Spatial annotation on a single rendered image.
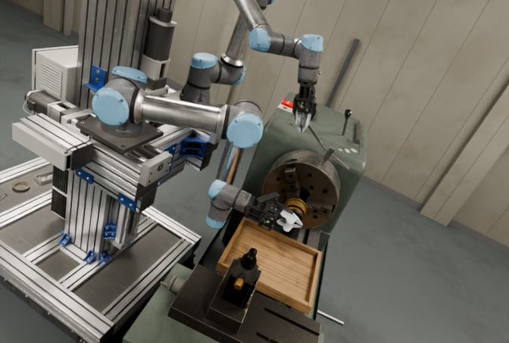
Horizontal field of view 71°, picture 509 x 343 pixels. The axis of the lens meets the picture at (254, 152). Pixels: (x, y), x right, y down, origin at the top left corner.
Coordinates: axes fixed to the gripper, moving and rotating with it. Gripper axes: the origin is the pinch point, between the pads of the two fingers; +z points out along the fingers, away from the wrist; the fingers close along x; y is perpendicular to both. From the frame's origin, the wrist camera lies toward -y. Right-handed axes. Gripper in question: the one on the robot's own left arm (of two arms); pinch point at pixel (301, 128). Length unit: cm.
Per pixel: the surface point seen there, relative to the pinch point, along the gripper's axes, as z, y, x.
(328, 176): 15.9, 5.1, 13.2
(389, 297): 158, -90, 71
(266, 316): 39, 57, 3
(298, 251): 49, 13, 7
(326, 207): 27.8, 9.2, 14.4
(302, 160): 12.0, 3.8, 2.3
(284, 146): 13.5, -10.2, -7.9
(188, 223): 117, -69, -85
